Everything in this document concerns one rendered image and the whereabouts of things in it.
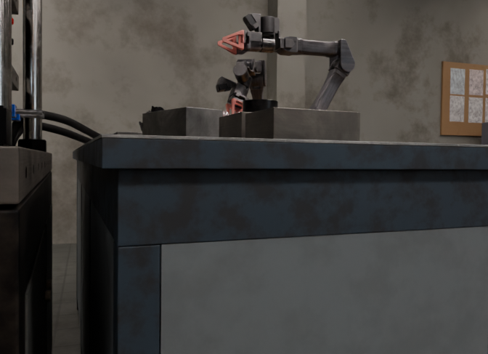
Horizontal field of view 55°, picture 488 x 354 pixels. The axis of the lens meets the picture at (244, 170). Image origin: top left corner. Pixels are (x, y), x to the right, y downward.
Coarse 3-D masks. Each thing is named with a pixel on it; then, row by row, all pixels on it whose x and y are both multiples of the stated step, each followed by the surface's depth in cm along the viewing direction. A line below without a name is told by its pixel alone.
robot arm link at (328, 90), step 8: (336, 64) 182; (336, 72) 181; (344, 72) 182; (328, 80) 182; (336, 80) 182; (328, 88) 181; (336, 88) 182; (320, 96) 181; (328, 96) 181; (312, 104) 183; (320, 104) 180; (328, 104) 181
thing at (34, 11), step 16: (32, 0) 156; (32, 16) 157; (32, 32) 157; (32, 48) 157; (32, 64) 157; (32, 80) 157; (32, 96) 157; (0, 112) 51; (0, 128) 51; (32, 128) 158; (0, 144) 51; (32, 144) 156
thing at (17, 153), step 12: (0, 156) 47; (12, 156) 48; (24, 156) 54; (36, 156) 77; (48, 156) 132; (0, 168) 47; (12, 168) 48; (24, 168) 54; (36, 168) 77; (48, 168) 132; (0, 180) 47; (12, 180) 48; (24, 180) 54; (36, 180) 77; (0, 192) 47; (12, 192) 48; (24, 192) 54; (0, 204) 48
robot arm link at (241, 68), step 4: (236, 64) 190; (240, 64) 189; (244, 64) 189; (256, 64) 199; (236, 68) 189; (240, 68) 189; (244, 68) 188; (248, 68) 195; (256, 68) 199; (236, 72) 189; (240, 72) 188; (244, 72) 188; (248, 72) 197; (252, 72) 197; (236, 76) 190; (240, 76) 189; (244, 76) 189; (248, 76) 192; (240, 80) 191; (244, 80) 192
